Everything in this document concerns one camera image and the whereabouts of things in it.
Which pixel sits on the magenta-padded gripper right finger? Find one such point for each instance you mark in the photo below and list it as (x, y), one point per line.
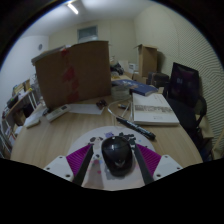
(165, 166)

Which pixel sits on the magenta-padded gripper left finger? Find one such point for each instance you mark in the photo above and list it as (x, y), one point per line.
(60, 166)

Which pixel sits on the black computer mouse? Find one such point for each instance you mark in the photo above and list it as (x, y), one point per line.
(116, 155)

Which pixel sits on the round white printed mouse pad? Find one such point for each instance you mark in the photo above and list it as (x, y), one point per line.
(95, 135)

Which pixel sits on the black marker pen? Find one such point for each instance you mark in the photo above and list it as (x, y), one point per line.
(135, 128)

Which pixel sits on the small flat white box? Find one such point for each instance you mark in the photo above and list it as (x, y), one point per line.
(32, 123)

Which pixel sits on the open white book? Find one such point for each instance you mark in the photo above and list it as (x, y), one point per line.
(153, 110)

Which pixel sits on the white paper sheet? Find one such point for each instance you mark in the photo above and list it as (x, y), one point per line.
(86, 109)
(35, 115)

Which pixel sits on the cluttered shelf unit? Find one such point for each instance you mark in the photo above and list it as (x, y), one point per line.
(16, 106)

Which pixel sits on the black office chair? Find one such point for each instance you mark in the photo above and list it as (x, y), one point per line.
(185, 93)

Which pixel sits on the small dark gadget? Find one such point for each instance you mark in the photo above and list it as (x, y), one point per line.
(101, 103)

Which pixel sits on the blue book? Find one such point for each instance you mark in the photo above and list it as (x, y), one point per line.
(140, 88)

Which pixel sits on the clear plastic container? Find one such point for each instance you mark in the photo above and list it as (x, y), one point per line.
(120, 93)

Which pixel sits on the black bag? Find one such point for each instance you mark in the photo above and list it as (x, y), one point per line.
(158, 80)

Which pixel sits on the large brown cardboard box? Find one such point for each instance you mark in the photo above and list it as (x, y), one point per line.
(88, 73)

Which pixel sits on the tall open cardboard box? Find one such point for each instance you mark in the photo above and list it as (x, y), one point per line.
(146, 60)

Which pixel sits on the door with window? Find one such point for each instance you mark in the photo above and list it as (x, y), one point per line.
(87, 34)

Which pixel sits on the ceiling light tube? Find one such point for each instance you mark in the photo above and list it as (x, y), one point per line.
(72, 8)

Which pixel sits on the round wall clock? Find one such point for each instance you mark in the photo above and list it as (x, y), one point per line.
(40, 46)

